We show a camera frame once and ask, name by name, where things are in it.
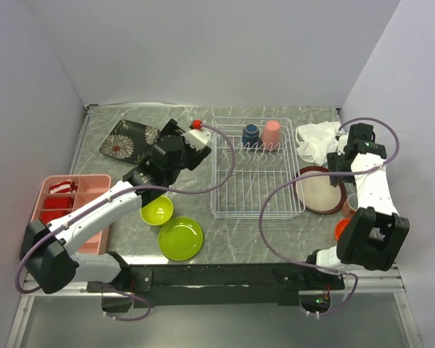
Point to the red cloth roll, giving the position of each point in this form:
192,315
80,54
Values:
58,203
48,216

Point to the pink plastic cup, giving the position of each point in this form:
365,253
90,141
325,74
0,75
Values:
271,135

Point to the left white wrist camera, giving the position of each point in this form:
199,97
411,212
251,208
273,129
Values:
198,137

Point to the green plate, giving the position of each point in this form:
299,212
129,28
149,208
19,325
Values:
180,239

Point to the dark blue ceramic mug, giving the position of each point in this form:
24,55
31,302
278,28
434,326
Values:
250,135

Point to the black base bar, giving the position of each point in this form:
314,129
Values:
224,284

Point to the black floral square plate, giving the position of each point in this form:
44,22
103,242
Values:
129,141

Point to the orange bowl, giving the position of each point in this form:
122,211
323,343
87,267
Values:
340,226

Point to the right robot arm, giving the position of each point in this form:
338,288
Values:
374,235

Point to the red white striped cloth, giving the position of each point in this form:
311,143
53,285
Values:
64,187

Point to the pink compartment tray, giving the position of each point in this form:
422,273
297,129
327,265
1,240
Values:
89,188

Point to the green bowl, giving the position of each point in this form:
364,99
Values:
158,212

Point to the pink ceramic mug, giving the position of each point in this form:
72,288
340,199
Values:
350,206

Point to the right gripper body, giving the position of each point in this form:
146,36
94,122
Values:
336,163

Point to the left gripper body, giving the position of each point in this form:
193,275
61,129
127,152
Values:
191,156

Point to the aluminium frame rail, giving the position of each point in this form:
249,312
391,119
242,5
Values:
73,318

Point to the brown rimmed round plate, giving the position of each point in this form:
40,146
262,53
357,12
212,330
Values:
316,194

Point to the white wire dish rack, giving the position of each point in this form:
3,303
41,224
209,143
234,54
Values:
257,173

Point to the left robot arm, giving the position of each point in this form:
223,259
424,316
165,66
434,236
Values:
50,251

